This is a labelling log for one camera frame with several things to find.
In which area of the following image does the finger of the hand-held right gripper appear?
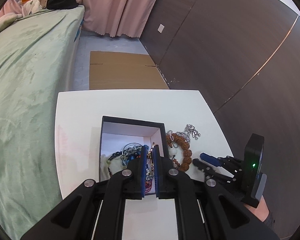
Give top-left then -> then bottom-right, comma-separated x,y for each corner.
192,158 -> 238,184
199,152 -> 243,178

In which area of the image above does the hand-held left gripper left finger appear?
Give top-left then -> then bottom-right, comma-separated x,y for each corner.
20,144 -> 150,240

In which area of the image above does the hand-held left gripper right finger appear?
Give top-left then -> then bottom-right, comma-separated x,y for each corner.
152,145 -> 280,240

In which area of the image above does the red cord gold bracelet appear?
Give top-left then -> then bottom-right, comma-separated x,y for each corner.
144,142 -> 156,194

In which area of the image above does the brown bead bracelet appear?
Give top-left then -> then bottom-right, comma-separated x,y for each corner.
165,133 -> 193,172

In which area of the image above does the blue ribbon bead bracelet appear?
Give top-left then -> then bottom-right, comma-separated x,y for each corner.
110,143 -> 146,171

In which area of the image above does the white organza pouch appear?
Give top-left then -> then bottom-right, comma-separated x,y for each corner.
101,157 -> 116,181

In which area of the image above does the black gift box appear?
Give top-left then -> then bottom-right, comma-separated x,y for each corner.
99,116 -> 170,196

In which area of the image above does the person's right forearm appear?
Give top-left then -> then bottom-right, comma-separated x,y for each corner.
244,194 -> 276,230

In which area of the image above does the white square table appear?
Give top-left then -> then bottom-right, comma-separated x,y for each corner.
54,89 -> 234,240

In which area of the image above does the flat cardboard sheet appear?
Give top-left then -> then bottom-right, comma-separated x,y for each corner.
89,51 -> 170,90

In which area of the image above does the dark brown wardrobe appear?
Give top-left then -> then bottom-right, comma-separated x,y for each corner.
139,0 -> 300,240

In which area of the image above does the bed with green sheet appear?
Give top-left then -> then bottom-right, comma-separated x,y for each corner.
0,5 -> 86,240

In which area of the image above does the cartoon printed bedsheet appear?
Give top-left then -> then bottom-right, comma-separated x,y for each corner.
74,17 -> 85,42

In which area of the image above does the wide pink curtain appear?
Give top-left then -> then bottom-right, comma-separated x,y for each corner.
66,0 -> 166,39

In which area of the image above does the floral pillow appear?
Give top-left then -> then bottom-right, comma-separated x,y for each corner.
21,0 -> 52,16

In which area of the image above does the beige plush pillow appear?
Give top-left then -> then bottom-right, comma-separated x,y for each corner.
0,12 -> 18,36

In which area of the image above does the narrow pink curtain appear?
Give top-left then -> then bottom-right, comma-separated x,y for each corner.
0,0 -> 25,23

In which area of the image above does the silver ball chain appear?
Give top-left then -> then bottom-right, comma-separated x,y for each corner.
166,124 -> 201,151

